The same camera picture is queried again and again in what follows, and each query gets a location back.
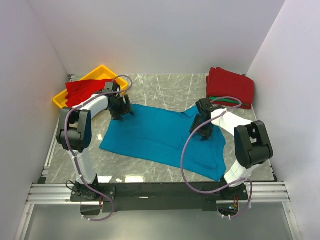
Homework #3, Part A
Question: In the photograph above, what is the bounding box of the red t shirt in tray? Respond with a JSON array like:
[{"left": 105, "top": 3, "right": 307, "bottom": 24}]
[{"left": 65, "top": 79, "right": 112, "bottom": 107}]

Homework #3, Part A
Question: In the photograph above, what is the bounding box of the black base beam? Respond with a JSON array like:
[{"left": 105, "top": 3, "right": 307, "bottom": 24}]
[{"left": 70, "top": 182, "right": 249, "bottom": 213}]

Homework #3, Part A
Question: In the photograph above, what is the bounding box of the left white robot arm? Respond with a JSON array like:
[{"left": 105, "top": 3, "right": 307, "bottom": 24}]
[{"left": 56, "top": 93, "right": 134, "bottom": 201}]

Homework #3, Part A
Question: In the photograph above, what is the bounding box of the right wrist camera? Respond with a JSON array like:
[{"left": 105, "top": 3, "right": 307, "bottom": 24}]
[{"left": 195, "top": 98, "right": 214, "bottom": 113}]

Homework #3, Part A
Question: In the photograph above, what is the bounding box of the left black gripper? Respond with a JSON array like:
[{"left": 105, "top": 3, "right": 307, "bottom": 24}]
[{"left": 109, "top": 94, "right": 135, "bottom": 121}]

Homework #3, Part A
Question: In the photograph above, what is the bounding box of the yellow plastic tray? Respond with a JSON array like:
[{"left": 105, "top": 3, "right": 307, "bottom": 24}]
[{"left": 52, "top": 65, "right": 117, "bottom": 109}]

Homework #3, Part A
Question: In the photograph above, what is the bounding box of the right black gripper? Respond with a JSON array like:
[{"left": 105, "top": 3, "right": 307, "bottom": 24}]
[{"left": 189, "top": 113, "right": 215, "bottom": 141}]

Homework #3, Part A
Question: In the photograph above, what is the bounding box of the blue t shirt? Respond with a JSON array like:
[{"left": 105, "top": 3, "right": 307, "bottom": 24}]
[{"left": 100, "top": 104, "right": 227, "bottom": 181}]

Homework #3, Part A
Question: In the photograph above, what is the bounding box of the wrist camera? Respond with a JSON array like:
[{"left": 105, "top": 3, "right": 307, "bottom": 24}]
[
  {"left": 101, "top": 81, "right": 121, "bottom": 96},
  {"left": 195, "top": 98, "right": 214, "bottom": 113}
]

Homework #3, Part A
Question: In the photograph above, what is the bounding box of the folded dark red shirt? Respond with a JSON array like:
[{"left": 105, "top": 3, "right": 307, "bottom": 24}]
[{"left": 206, "top": 67, "right": 255, "bottom": 106}]

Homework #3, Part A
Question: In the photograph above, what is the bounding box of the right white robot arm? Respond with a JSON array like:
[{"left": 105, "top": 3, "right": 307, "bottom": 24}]
[{"left": 180, "top": 98, "right": 274, "bottom": 200}]

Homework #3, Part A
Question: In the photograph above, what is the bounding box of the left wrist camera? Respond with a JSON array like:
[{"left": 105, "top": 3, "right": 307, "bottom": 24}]
[{"left": 101, "top": 81, "right": 121, "bottom": 96}]

